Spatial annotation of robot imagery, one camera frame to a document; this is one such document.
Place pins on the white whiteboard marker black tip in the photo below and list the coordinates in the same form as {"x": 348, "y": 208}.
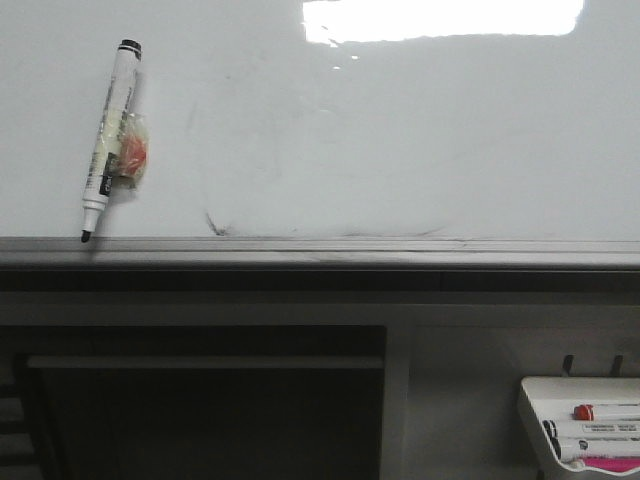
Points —
{"x": 120, "y": 154}

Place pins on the white whiteboard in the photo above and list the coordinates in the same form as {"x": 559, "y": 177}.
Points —
{"x": 462, "y": 120}

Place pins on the grey whiteboard tray ledge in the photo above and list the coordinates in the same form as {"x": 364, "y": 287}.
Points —
{"x": 357, "y": 264}

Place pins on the red capped marker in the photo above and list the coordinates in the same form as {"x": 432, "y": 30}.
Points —
{"x": 606, "y": 412}

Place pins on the black capped marker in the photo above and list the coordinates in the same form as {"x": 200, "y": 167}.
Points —
{"x": 573, "y": 439}

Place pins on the white marker holder bin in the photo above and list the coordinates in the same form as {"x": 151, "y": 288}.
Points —
{"x": 554, "y": 398}

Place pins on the pink eraser block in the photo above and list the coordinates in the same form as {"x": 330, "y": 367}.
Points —
{"x": 612, "y": 464}

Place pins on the left black wall hook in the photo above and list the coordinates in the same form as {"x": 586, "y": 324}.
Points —
{"x": 567, "y": 365}

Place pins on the black wall hook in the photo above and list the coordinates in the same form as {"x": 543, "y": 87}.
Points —
{"x": 616, "y": 367}
{"x": 567, "y": 365}

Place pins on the right black wall hook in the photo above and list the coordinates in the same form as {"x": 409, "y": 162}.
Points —
{"x": 616, "y": 367}

